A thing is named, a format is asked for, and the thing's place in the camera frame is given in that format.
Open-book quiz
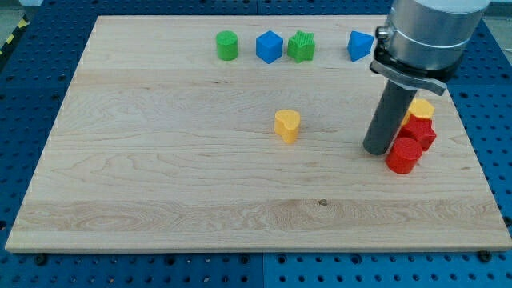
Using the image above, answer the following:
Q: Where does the red star block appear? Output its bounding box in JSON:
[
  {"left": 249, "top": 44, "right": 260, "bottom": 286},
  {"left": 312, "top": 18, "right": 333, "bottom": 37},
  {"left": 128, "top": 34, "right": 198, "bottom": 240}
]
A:
[{"left": 398, "top": 114, "right": 437, "bottom": 151}]

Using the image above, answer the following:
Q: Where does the red cylinder block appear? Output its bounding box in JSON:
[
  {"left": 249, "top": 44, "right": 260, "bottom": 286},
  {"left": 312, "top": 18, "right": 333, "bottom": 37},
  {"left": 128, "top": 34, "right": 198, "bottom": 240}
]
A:
[{"left": 386, "top": 137, "right": 423, "bottom": 174}]

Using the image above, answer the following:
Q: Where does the green star block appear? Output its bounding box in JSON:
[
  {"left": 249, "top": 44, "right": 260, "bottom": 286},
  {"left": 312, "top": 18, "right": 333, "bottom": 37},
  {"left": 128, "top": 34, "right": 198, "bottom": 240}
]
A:
[{"left": 287, "top": 30, "right": 316, "bottom": 63}]

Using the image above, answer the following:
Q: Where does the yellow heart block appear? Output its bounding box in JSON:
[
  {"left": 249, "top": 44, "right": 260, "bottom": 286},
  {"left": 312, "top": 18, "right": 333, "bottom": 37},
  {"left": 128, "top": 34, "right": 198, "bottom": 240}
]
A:
[{"left": 274, "top": 110, "right": 301, "bottom": 144}]

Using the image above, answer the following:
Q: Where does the blue cube block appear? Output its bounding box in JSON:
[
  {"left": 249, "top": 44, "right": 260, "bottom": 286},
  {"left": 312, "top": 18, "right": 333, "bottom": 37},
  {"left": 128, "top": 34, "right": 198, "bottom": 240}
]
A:
[{"left": 256, "top": 30, "right": 283, "bottom": 64}]

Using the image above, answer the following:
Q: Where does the blue triangle block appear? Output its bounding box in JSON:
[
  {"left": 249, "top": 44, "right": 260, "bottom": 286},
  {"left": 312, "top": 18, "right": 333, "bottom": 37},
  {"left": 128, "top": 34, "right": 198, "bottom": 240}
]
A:
[{"left": 347, "top": 30, "right": 374, "bottom": 62}]

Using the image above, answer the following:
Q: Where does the wooden board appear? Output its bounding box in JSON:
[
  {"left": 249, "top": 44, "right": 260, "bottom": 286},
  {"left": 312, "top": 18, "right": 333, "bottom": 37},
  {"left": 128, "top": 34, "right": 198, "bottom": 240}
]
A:
[{"left": 6, "top": 16, "right": 511, "bottom": 253}]

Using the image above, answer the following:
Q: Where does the yellow block behind star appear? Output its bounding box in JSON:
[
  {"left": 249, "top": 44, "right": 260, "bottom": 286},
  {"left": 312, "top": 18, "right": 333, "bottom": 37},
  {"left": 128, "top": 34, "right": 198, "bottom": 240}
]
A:
[{"left": 401, "top": 98, "right": 435, "bottom": 126}]

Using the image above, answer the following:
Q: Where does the green cylinder block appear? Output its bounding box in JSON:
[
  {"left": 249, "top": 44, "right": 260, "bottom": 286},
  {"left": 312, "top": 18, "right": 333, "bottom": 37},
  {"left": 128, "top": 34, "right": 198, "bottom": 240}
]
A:
[{"left": 215, "top": 30, "right": 238, "bottom": 61}]

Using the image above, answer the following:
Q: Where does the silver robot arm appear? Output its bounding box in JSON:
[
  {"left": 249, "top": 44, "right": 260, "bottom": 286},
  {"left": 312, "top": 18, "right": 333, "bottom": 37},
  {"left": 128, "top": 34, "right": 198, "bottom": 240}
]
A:
[{"left": 363, "top": 0, "right": 490, "bottom": 155}]

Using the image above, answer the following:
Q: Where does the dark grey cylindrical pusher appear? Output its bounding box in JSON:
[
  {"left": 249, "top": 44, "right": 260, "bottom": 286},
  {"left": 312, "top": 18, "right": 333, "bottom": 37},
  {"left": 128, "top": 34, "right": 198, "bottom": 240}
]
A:
[{"left": 363, "top": 80, "right": 417, "bottom": 155}]

